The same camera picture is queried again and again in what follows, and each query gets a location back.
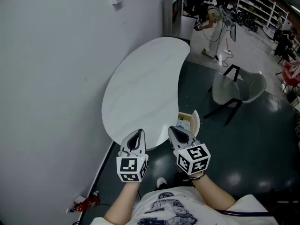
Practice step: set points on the pink armchair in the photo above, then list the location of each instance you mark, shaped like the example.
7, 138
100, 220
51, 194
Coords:
291, 75

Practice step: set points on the grey cabinet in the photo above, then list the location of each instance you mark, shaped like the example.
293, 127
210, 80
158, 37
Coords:
175, 15

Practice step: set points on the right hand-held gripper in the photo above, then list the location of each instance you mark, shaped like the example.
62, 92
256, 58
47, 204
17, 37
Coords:
193, 159

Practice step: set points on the person's black trousers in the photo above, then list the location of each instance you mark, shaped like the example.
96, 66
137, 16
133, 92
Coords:
184, 179

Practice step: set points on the person's white printed shirt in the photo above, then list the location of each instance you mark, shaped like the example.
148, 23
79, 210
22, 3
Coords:
173, 210

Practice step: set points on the person's white shoe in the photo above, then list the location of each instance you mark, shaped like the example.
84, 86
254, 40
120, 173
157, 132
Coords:
161, 182

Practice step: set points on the white kidney-shaped table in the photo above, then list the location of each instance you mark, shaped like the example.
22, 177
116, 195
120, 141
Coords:
145, 90

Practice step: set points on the person's right forearm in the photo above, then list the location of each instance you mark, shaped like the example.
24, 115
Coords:
213, 193

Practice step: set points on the black metal frame rack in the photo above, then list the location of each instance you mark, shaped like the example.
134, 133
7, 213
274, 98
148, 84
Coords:
286, 198

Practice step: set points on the wooden drawer white ribbed front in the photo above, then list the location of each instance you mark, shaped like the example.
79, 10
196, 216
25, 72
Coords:
195, 123

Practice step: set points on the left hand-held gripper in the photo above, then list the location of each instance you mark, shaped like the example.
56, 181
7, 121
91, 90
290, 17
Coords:
132, 169

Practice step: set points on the white storage shelf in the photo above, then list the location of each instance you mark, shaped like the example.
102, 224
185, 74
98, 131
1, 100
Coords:
260, 6

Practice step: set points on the red fire extinguisher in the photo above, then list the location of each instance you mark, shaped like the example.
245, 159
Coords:
87, 203

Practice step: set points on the person's left forearm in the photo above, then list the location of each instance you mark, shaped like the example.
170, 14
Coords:
124, 200

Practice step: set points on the white power strip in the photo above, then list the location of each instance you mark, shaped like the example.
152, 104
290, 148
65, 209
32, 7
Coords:
227, 52

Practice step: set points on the grey upholstered chair black legs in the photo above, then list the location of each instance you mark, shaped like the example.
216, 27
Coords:
226, 90

